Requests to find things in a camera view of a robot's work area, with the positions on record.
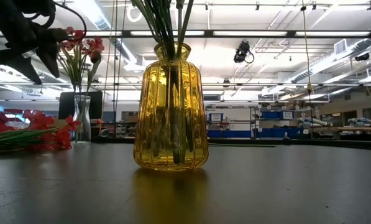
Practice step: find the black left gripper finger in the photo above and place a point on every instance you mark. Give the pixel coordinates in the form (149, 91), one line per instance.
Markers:
(50, 59)
(14, 63)

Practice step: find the red artificial flower spray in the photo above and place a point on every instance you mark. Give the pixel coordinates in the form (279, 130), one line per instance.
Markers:
(39, 137)
(95, 46)

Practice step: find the clear glass vase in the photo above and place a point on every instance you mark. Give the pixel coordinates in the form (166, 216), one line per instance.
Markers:
(82, 124)

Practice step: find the amber ribbed glass vase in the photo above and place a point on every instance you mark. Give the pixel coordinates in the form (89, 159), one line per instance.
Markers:
(172, 124)

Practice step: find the black computer monitor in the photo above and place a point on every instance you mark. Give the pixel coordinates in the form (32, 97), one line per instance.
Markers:
(96, 105)

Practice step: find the blue storage bin row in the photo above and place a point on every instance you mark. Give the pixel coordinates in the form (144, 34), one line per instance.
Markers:
(250, 133)

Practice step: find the white sign on shelf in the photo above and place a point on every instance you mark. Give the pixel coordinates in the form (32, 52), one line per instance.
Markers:
(287, 115)

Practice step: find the white ceiling air vent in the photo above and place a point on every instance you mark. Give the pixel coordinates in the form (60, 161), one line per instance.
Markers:
(340, 46)

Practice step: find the wooden workbench top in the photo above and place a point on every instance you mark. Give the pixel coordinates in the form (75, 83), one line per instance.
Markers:
(353, 129)

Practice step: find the black rig-mounted camera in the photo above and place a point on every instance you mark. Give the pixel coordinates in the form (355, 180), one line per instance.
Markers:
(242, 51)

